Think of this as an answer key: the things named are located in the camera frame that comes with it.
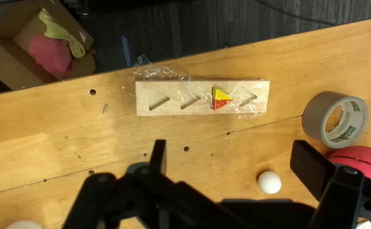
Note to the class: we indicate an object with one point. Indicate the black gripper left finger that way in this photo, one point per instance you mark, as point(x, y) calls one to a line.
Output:
point(159, 156)

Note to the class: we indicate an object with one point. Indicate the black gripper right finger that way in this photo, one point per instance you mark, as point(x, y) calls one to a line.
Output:
point(312, 165)

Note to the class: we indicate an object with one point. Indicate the small white ball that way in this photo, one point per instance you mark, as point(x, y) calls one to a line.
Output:
point(269, 182)

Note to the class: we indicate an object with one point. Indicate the pink basketball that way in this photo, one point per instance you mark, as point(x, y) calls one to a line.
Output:
point(363, 157)

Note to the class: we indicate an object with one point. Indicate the wooden triangle puzzle board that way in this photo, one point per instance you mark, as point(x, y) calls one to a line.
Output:
point(143, 99)

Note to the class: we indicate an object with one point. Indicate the white paper sheet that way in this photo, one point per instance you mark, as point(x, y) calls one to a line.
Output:
point(364, 225)

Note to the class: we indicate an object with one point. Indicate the yellow red triangle block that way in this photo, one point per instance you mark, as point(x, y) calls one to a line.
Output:
point(219, 98)

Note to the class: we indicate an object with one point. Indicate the clear plastic wrap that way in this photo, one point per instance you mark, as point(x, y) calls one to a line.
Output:
point(154, 70)

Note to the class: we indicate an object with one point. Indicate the pink cloth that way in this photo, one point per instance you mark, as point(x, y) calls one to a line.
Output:
point(48, 54)

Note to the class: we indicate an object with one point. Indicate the yellow-green cloth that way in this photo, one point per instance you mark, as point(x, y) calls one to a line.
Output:
point(64, 33)

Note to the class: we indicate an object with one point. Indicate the open cardboard box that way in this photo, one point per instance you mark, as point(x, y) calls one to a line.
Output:
point(1, 63)

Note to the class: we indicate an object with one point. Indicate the grey duct tape roll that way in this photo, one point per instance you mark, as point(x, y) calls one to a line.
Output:
point(313, 115)

